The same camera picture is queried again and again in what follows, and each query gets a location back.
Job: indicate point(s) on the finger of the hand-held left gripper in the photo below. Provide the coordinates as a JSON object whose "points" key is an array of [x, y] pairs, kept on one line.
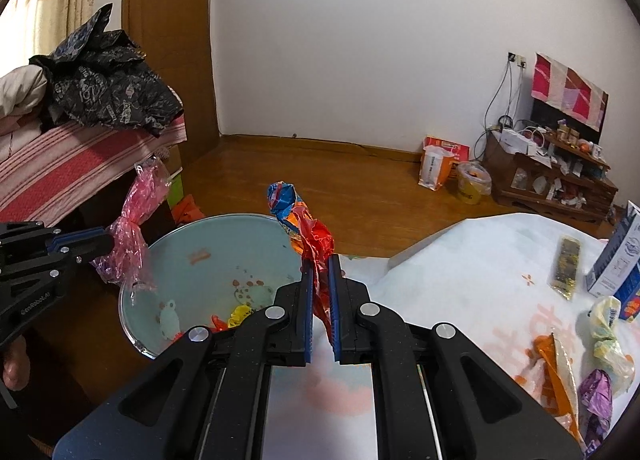
{"points": [[85, 251], [70, 238]]}

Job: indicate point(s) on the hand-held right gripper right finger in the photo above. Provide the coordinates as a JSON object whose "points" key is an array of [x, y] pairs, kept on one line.
{"points": [[334, 312]]}

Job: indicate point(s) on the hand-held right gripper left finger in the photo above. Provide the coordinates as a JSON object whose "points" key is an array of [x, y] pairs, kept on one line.
{"points": [[308, 312]]}

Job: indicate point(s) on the pink plastic wrapper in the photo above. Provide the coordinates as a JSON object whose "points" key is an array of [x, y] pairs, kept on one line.
{"points": [[132, 235]]}

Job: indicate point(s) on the yellow plastic wrapper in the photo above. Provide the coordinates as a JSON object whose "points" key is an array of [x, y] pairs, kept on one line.
{"points": [[240, 315]]}

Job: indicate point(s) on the red orange blue wrapper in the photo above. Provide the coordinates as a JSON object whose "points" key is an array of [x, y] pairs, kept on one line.
{"points": [[312, 240]]}

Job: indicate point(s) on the light blue enamel basin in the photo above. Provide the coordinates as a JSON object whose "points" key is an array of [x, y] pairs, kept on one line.
{"points": [[200, 280]]}

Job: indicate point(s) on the person's left hand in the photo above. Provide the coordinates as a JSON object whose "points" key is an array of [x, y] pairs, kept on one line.
{"points": [[16, 365]]}

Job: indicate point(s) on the pink striped blanket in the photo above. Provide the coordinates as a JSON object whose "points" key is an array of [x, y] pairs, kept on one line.
{"points": [[65, 169]]}

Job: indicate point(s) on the small orange wrapper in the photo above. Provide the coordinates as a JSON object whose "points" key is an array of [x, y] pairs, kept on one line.
{"points": [[219, 324]]}

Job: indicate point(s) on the orange cloth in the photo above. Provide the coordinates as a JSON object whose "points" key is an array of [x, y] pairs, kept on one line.
{"points": [[187, 212]]}

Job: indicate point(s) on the white printed tablecloth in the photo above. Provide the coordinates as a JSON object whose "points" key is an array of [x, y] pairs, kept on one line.
{"points": [[475, 280]]}

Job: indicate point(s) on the beige pillow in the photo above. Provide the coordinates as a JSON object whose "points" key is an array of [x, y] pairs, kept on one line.
{"points": [[20, 89]]}

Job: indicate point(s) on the black printed jacket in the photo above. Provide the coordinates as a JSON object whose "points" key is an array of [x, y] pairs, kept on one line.
{"points": [[105, 84]]}

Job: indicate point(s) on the orange and white bag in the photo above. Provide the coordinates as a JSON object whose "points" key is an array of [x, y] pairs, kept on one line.
{"points": [[434, 167]]}

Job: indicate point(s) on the yellow bucket with plastic liner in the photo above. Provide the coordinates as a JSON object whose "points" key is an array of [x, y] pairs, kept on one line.
{"points": [[472, 185]]}

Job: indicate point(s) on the red cardboard box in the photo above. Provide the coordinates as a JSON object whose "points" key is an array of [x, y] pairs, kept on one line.
{"points": [[460, 152]]}

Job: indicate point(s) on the wooden television stand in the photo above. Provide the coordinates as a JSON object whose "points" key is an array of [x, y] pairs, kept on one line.
{"points": [[505, 174]]}

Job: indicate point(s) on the wooden door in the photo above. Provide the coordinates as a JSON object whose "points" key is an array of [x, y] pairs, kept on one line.
{"points": [[165, 39]]}

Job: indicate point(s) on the orange and clear wrapper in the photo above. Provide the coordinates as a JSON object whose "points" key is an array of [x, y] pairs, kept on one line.
{"points": [[557, 375]]}

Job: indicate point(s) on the dark gold snack packet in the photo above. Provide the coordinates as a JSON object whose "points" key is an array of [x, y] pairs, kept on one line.
{"points": [[565, 267]]}

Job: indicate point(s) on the white flat box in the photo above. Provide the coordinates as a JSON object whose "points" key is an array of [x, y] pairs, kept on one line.
{"points": [[517, 138]]}

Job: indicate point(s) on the white yellow plastic bag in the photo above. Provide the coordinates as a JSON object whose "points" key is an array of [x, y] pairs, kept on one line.
{"points": [[607, 340]]}

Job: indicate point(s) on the purple foil wrapper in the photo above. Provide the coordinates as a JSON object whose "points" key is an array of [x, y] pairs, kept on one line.
{"points": [[595, 405]]}

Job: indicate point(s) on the blue and white milk carton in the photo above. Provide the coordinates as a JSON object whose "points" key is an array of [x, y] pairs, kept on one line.
{"points": [[617, 260]]}

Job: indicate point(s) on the black television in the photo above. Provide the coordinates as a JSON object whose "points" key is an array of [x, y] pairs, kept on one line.
{"points": [[545, 114]]}

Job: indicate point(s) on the orange and blue packet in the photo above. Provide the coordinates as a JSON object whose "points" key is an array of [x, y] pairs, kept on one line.
{"points": [[631, 305]]}

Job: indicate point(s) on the pink patchwork cloth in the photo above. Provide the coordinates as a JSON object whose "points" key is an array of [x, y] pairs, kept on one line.
{"points": [[565, 89]]}

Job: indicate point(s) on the wall socket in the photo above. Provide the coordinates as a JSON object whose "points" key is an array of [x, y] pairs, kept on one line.
{"points": [[518, 59]]}

